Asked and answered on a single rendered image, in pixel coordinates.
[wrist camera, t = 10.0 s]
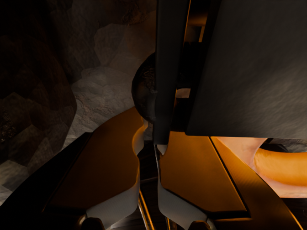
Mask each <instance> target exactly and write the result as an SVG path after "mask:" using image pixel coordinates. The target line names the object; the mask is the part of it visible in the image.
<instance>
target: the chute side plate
mask: <svg viewBox="0 0 307 230"><path fill-rule="evenodd" d="M183 125H184V132H185V135H187V136H219V137H250V138H281V139H307V0H211V3H210V8H209V12H208V16H207V20H206V25H205V29H204V33H203V38H202V42H201V47H200V51H199V55H198V59H197V63H196V68H195V73H194V77H193V81H192V85H191V90H190V94H189V98H188V103H187V107H186V111H185V116H184V120H183Z"/></svg>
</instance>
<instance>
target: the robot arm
mask: <svg viewBox="0 0 307 230"><path fill-rule="evenodd" d="M148 126H150V123H149V122H147V121H146V120H145V119H144V118H143V117H142V116H141V115H140V114H139V113H138V111H137V110H136V108H135V106H134V107H132V108H130V109H128V110H126V111H124V112H122V113H120V114H117V115H116V116H114V117H112V118H110V119H109V120H107V121H106V122H104V123H103V124H102V125H100V126H99V127H98V128H96V129H95V130H94V131H93V132H85V133H84V134H82V135H81V136H80V137H78V138H77V139H76V140H74V141H73V142H72V143H71V144H69V145H68V146H67V147H65V148H64V149H63V150H62V151H61V152H59V153H58V154H57V155H55V156H54V157H53V158H52V159H50V160H49V161H48V162H46V163H45V164H44V165H42V166H41V167H40V168H39V169H37V170H36V171H35V172H34V173H33V174H32V175H31V176H29V177H28V178H27V179H26V180H25V181H24V182H23V183H22V184H21V185H20V186H19V187H18V188H17V189H16V190H15V191H14V192H13V193H12V194H11V195H10V196H9V197H8V198H7V199H6V200H5V201H4V203H3V204H2V205H1V206H0V230H110V228H111V225H113V224H114V223H116V222H118V221H120V220H122V219H124V218H125V217H127V216H129V215H130V214H132V213H133V212H134V211H135V210H136V208H137V206H138V197H139V190H140V169H139V158H138V157H137V154H138V153H139V152H140V151H141V150H142V149H143V147H144V131H145V129H146V128H147V127H148ZM157 148H158V149H159V150H160V152H161V153H162V155H163V156H162V157H161V158H160V160H159V174H158V205H159V210H160V212H161V213H162V214H163V215H165V216H166V217H168V218H169V219H171V220H172V221H174V222H175V223H177V224H178V225H180V226H181V227H183V228H184V229H185V230H303V228H302V227H301V225H300V224H299V222H298V221H297V219H296V218H295V216H294V215H293V214H292V212H291V211H290V210H289V208H288V207H287V206H286V204H285V203H284V202H283V201H282V199H281V198H280V197H279V196H278V195H277V193H276V192H275V191H274V190H273V189H272V188H271V187H270V186H269V185H268V184H267V183H266V182H265V181H264V180H263V179H262V178H261V177H260V176H259V175H258V174H257V173H256V172H255V171H254V170H253V169H251V168H250V167H249V166H248V165H247V164H246V163H245V162H244V161H243V160H242V159H241V158H239V157H238V156H237V155H236V154H235V153H234V152H233V151H232V150H231V149H229V148H228V147H227V146H226V145H225V144H224V143H223V142H222V141H221V140H220V139H218V138H217V137H216V136H187V135H185V133H184V132H175V131H170V136H169V143H168V144H167V145H157Z"/></svg>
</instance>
